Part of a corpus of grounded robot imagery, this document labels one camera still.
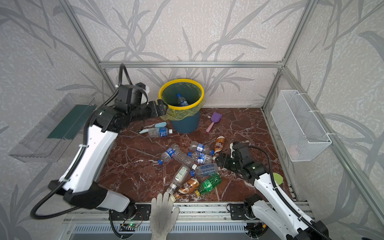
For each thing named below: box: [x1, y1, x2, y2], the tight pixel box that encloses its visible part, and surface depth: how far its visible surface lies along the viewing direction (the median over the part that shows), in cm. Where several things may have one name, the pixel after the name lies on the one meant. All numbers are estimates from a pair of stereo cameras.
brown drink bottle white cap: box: [214, 135, 226, 154], surface depth 96 cm
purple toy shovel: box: [206, 112, 223, 133], surface depth 118 cm
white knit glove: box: [150, 191, 180, 240], surface depth 74 cm
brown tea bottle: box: [170, 178, 200, 202], surface depth 79 cm
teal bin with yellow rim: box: [158, 78, 206, 134], surface depth 98 cm
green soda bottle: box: [195, 174, 222, 197], surface depth 80 cm
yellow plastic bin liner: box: [157, 89, 207, 121], surface depth 88 cm
